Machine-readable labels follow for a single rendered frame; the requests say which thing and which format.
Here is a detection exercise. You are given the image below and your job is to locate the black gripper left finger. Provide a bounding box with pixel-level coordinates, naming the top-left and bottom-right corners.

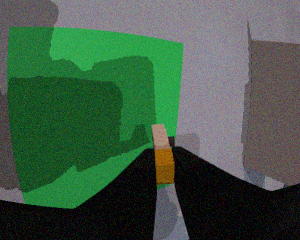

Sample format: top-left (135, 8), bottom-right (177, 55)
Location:
top-left (0, 148), bottom-right (157, 240)

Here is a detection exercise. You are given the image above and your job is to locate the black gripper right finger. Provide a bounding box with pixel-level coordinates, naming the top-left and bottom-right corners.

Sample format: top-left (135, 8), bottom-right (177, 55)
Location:
top-left (171, 147), bottom-right (300, 240)

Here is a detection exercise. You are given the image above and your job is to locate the green translucent square zone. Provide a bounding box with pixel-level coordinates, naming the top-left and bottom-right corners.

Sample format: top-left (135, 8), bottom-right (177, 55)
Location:
top-left (7, 27), bottom-right (185, 209)

